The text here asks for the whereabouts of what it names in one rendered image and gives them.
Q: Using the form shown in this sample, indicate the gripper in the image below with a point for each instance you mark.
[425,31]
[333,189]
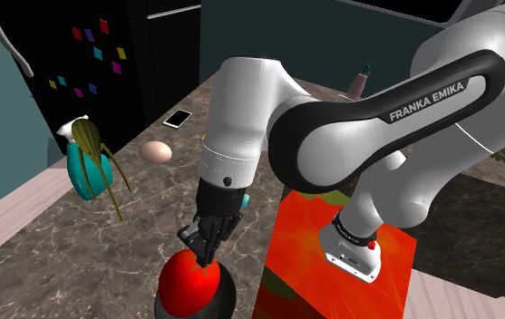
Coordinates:
[219,199]

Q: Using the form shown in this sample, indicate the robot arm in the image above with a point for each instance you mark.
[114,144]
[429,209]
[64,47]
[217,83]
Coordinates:
[243,110]

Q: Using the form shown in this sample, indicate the red tomato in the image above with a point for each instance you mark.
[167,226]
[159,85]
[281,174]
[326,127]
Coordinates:
[185,282]

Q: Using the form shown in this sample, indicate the red patterned robot stand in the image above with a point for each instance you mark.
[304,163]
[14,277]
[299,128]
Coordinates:
[305,260]

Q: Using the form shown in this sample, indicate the beige egg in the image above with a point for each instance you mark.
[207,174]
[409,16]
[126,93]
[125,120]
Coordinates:
[155,152]

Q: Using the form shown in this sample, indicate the white smartphone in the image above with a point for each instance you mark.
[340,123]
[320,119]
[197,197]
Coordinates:
[177,118]

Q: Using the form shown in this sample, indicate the teal spray bottle white top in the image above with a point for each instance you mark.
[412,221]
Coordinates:
[75,172]

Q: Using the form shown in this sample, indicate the olive green wilted plant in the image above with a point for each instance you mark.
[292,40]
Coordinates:
[87,138]

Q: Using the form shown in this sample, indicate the black fridge with coloured magnets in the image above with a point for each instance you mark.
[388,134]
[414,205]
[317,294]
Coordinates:
[101,110]

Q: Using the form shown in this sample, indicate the brown bottle green cap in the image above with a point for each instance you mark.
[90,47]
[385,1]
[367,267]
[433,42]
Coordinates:
[357,85]

